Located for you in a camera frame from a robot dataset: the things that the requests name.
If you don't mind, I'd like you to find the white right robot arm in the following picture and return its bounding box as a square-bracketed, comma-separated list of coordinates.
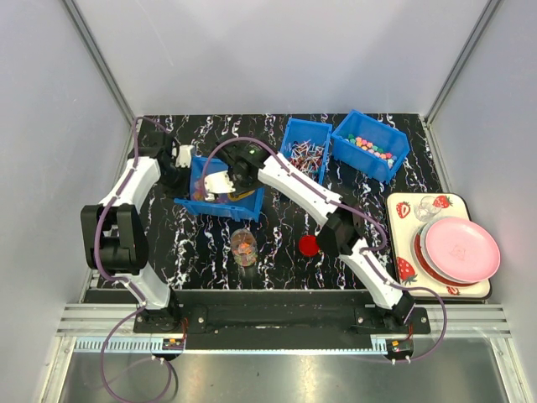
[210, 136, 415, 333]

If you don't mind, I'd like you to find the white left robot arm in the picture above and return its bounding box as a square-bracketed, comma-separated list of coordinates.
[81, 132, 195, 332]

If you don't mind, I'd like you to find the pink plate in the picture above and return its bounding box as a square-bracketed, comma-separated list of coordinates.
[420, 217, 501, 283]

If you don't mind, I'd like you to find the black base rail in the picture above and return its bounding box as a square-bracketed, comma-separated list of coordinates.
[133, 290, 430, 353]

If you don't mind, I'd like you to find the aluminium corner post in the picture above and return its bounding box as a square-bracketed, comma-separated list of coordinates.
[60, 0, 135, 123]
[424, 0, 503, 125]

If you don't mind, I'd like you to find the blue bin with lollipops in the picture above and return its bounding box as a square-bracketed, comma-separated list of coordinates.
[280, 118, 332, 185]

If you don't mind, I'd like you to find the clear glass cup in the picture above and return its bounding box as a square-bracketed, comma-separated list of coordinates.
[414, 196, 441, 222]

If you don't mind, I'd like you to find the blue bin with flower candies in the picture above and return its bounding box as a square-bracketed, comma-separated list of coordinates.
[331, 110, 410, 184]

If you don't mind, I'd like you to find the yellow plastic scoop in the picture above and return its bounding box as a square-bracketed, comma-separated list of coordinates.
[227, 191, 255, 202]

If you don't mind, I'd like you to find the blue bin with star candies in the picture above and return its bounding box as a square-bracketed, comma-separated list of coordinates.
[174, 156, 264, 222]

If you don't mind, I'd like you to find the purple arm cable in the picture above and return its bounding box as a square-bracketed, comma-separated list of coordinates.
[94, 117, 181, 399]
[199, 137, 450, 364]

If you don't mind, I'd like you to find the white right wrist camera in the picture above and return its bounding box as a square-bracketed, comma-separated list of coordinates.
[202, 170, 235, 203]

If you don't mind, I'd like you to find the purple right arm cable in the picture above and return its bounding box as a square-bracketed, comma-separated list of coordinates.
[199, 137, 450, 364]

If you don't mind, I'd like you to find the red jar lid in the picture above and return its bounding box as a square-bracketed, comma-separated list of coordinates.
[299, 235, 320, 257]

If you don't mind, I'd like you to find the aluminium corner post right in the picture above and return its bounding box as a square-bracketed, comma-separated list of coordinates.
[424, 0, 503, 125]

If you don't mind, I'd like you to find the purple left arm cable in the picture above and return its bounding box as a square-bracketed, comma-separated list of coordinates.
[94, 117, 181, 399]

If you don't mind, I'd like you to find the red plate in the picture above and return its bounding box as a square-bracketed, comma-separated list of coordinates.
[413, 233, 474, 287]

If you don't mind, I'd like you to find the aluminium corner post left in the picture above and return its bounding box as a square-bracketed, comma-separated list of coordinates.
[60, 0, 135, 123]

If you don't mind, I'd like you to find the clear plastic jar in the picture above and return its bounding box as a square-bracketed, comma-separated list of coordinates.
[231, 228, 258, 268]

